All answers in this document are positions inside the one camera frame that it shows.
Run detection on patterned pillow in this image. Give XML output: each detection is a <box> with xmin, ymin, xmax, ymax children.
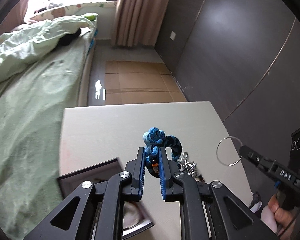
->
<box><xmin>30</xmin><ymin>1</ymin><xmax>117</xmax><ymax>22</ymax></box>

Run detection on pink curtain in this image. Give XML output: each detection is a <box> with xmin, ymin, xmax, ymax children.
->
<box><xmin>111</xmin><ymin>0</ymin><xmax>169</xmax><ymax>47</ymax></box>

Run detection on blue braided cord bracelet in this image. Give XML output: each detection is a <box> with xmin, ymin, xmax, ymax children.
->
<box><xmin>142</xmin><ymin>127</ymin><xmax>183</xmax><ymax>178</ymax></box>

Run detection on silver ring bangle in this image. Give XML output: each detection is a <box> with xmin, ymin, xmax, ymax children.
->
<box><xmin>216</xmin><ymin>135</ymin><xmax>243</xmax><ymax>167</ymax></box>

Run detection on white wall socket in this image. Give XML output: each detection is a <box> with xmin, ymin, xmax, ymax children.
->
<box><xmin>170</xmin><ymin>31</ymin><xmax>176</xmax><ymax>41</ymax></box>

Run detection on black jewelry box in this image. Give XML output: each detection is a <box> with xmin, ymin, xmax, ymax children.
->
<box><xmin>57</xmin><ymin>158</ymin><xmax>154</xmax><ymax>239</ymax></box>

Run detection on light green duvet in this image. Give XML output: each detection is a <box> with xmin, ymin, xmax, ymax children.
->
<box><xmin>0</xmin><ymin>15</ymin><xmax>96</xmax><ymax>83</ymax></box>

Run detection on flattened cardboard sheets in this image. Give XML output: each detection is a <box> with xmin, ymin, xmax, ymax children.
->
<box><xmin>104</xmin><ymin>61</ymin><xmax>187</xmax><ymax>105</ymax></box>

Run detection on right hand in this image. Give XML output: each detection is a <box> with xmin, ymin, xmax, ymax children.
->
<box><xmin>261</xmin><ymin>194</ymin><xmax>296</xmax><ymax>239</ymax></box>

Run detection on green tissue box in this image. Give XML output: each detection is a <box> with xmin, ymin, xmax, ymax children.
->
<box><xmin>82</xmin><ymin>13</ymin><xmax>98</xmax><ymax>21</ymax></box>

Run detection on green bed sheet mattress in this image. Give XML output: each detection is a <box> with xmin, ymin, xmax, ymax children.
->
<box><xmin>0</xmin><ymin>29</ymin><xmax>95</xmax><ymax>239</ymax></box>

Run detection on black item on bed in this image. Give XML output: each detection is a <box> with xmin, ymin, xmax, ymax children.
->
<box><xmin>57</xmin><ymin>28</ymin><xmax>81</xmax><ymax>47</ymax></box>

